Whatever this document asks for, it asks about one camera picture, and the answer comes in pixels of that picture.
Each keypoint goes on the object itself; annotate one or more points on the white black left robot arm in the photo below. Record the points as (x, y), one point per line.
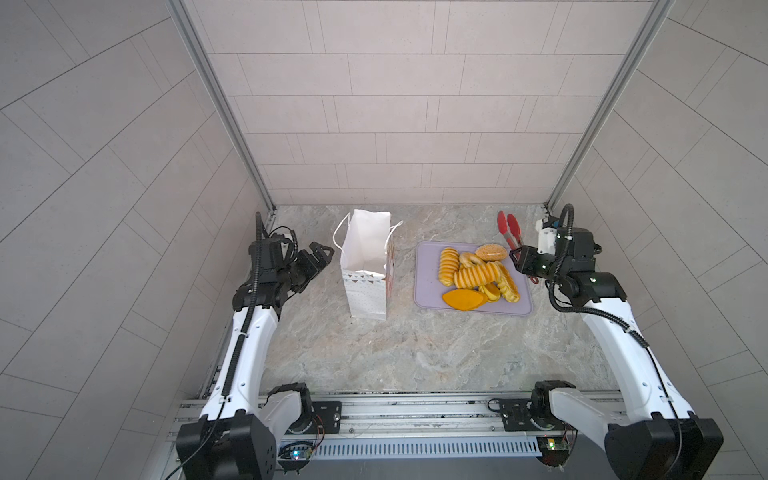
(238, 434)

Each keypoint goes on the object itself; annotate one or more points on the aluminium corner profile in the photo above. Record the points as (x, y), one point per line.
(192, 41)
(647, 32)

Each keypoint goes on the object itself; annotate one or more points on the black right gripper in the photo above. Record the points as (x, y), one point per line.
(524, 258)

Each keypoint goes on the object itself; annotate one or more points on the orange oval bread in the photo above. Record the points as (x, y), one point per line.
(464, 299)

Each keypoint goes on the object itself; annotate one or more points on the aluminium left corner profile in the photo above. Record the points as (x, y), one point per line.
(192, 41)

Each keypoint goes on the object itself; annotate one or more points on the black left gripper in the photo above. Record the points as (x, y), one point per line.
(311, 269)

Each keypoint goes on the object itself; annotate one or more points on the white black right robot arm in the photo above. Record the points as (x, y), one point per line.
(659, 435)

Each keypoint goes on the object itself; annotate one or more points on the round yellow custard bun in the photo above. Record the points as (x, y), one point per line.
(491, 292)

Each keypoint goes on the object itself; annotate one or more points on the aluminium right corner profile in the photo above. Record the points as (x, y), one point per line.
(647, 32)

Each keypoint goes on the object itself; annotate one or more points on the long toasted crust bread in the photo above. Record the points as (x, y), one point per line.
(506, 284)

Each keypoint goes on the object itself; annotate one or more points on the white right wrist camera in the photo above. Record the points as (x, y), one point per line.
(547, 237)

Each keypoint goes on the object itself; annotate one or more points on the right green circuit board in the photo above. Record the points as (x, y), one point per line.
(555, 451)

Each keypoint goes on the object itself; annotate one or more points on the left green circuit board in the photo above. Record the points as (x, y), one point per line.
(297, 451)

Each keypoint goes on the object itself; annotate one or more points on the red steel kitchen tongs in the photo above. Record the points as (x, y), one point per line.
(509, 228)

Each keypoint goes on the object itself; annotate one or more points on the lavender plastic tray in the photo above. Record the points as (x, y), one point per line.
(428, 290)

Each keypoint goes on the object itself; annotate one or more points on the white cartoon animal paper bag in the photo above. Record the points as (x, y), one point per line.
(364, 239)

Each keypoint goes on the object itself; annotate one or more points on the green circuit board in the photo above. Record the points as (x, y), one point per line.
(555, 451)
(297, 451)

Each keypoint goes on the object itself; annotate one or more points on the striped spiral bread roll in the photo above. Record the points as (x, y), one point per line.
(448, 265)

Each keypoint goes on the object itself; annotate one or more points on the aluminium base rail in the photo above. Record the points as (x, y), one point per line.
(430, 426)

